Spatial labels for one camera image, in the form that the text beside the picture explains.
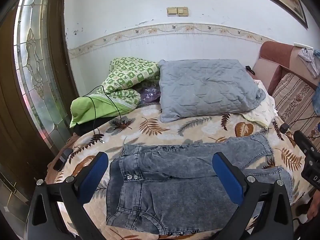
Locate blue denim garment on cushion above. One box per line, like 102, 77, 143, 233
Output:
312, 82, 320, 116

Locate green patterned quilt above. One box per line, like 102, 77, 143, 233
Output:
69, 57, 160, 128

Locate striped brown floral cushion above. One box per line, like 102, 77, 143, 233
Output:
272, 73, 319, 148

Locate black charging cable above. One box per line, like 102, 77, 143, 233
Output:
82, 84, 123, 136

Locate leaf pattern beige bed blanket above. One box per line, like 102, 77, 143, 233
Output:
45, 105, 311, 206

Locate wooden door with stained glass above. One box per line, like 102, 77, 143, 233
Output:
0, 0, 79, 205

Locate black power adapter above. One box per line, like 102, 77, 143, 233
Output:
279, 123, 290, 134

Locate grey washed denim pants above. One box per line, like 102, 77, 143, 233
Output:
106, 133, 293, 236

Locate beige wall switch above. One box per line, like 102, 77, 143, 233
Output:
167, 7, 189, 17

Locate small black object by headboard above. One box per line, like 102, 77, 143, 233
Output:
245, 66, 255, 75

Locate adapter black cable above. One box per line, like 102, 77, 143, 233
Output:
287, 115, 320, 131

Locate purple plastic bag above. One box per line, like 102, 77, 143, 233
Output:
139, 87, 161, 103

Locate clothes on headboard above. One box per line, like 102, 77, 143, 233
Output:
298, 48, 320, 79

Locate cream white pillow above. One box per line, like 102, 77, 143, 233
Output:
241, 80, 278, 128

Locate black phone on bed edge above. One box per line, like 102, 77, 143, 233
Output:
53, 148, 73, 172

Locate grey quilted pillow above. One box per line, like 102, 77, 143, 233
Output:
158, 59, 266, 123

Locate person right hand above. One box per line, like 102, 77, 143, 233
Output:
307, 190, 320, 220

